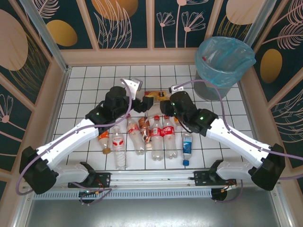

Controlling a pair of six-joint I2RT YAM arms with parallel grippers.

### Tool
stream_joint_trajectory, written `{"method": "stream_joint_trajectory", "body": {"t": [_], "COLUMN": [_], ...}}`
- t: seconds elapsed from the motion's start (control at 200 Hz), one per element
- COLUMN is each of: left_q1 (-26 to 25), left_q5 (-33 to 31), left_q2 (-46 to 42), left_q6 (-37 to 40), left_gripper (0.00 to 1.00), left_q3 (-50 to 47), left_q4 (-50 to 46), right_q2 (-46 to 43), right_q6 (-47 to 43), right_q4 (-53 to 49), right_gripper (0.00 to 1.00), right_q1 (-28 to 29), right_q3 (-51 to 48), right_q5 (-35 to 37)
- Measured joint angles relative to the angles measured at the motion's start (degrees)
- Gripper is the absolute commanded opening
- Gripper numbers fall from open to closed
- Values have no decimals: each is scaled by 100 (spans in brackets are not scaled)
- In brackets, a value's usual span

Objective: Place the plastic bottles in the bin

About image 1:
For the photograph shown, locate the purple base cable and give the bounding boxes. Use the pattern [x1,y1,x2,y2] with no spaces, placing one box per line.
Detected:
[79,188,113,206]
[214,179,244,204]

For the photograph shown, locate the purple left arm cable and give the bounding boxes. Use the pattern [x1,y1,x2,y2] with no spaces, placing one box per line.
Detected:
[16,79,134,197]

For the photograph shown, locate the black mount plate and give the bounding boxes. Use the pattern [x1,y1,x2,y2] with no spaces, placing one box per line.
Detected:
[94,172,112,188]
[193,170,212,186]

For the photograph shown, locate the grey mesh waste bin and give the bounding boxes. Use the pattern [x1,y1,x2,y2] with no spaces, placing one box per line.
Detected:
[193,68,235,102]

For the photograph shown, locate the galvanized metal sheet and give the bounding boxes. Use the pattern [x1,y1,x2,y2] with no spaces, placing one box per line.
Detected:
[14,186,294,227]

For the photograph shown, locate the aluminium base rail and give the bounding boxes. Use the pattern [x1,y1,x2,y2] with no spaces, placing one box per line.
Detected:
[67,169,237,190]

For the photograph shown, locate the red label cola bottle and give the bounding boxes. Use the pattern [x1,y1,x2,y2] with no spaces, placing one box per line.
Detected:
[162,115,178,159]
[150,115,165,161]

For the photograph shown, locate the orange label bottle orange cap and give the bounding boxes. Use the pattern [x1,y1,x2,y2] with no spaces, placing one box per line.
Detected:
[98,129,112,155]

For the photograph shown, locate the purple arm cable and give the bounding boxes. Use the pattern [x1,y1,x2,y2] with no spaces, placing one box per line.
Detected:
[174,79,303,181]
[16,79,134,197]

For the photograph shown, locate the orange black label juice bottle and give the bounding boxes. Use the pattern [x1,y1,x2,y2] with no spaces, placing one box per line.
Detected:
[143,90,167,102]

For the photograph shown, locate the aluminium frame post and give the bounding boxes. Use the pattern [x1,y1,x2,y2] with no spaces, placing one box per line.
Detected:
[19,0,71,73]
[241,0,278,48]

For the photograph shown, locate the blue plastic bin liner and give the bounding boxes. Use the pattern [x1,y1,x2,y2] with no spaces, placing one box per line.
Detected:
[194,36,257,89]

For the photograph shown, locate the clear bottle red white label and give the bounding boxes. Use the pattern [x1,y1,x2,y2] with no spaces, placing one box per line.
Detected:
[111,125,127,170]

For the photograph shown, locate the brown label plastic bottle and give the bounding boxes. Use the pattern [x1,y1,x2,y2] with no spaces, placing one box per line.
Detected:
[138,116,152,146]

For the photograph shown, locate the grey slotted cable duct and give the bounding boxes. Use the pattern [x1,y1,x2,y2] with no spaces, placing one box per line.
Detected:
[33,188,214,201]

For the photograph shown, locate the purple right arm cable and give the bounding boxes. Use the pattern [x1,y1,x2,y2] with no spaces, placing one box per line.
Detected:
[174,79,303,181]

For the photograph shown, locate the clear bottle pink red label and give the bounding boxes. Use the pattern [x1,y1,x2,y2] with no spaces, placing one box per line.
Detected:
[127,115,145,156]

